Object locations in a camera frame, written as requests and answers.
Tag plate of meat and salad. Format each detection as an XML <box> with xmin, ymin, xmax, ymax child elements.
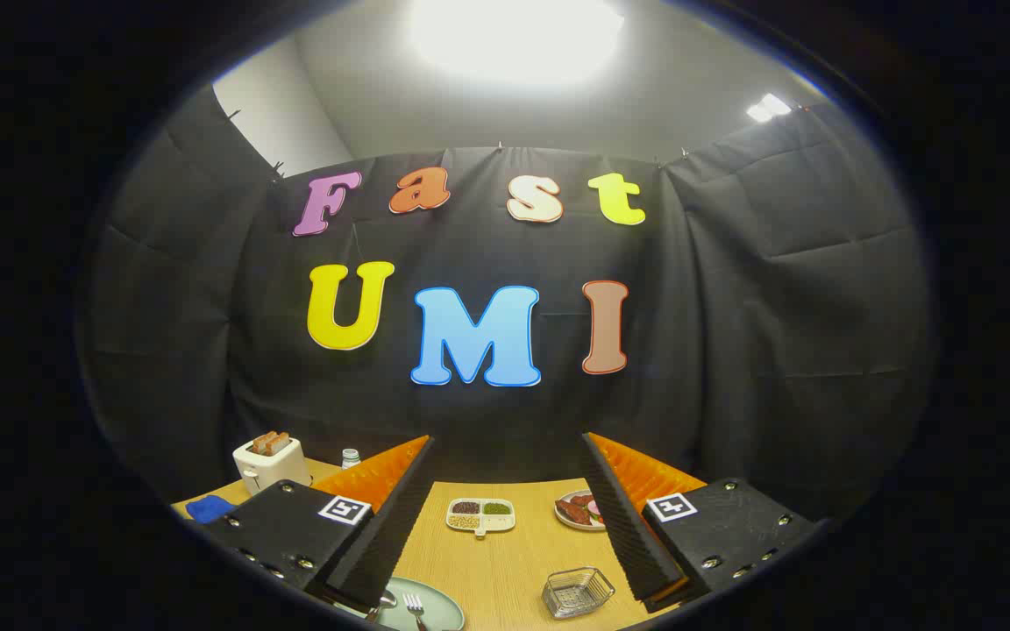
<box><xmin>554</xmin><ymin>491</ymin><xmax>608</xmax><ymax>532</ymax></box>

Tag metal wire basket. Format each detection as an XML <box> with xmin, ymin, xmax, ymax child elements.
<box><xmin>542</xmin><ymin>567</ymin><xmax>615</xmax><ymax>620</ymax></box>

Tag small ceiling light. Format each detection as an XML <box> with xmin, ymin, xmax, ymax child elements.
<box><xmin>746</xmin><ymin>93</ymin><xmax>793</xmax><ymax>124</ymax></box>

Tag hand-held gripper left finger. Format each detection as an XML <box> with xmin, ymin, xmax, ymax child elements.
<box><xmin>203</xmin><ymin>436</ymin><xmax>436</xmax><ymax>610</ymax></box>

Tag large ceiling light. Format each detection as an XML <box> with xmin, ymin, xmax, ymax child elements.
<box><xmin>409</xmin><ymin>0</ymin><xmax>626</xmax><ymax>87</ymax></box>

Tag blue folded cloth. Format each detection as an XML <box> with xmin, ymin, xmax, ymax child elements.
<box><xmin>186</xmin><ymin>495</ymin><xmax>237</xmax><ymax>525</ymax></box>

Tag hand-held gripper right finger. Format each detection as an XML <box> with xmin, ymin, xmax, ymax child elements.
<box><xmin>581</xmin><ymin>432</ymin><xmax>822</xmax><ymax>614</ymax></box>

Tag green round plate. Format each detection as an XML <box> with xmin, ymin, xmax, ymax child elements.
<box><xmin>334</xmin><ymin>576</ymin><xmax>466</xmax><ymax>631</ymax></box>

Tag white divided bean dish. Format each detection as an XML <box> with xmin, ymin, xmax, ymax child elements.
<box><xmin>446</xmin><ymin>498</ymin><xmax>516</xmax><ymax>537</ymax></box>

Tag white toaster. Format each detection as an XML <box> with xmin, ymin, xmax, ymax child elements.
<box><xmin>232</xmin><ymin>434</ymin><xmax>312</xmax><ymax>497</ymax></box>

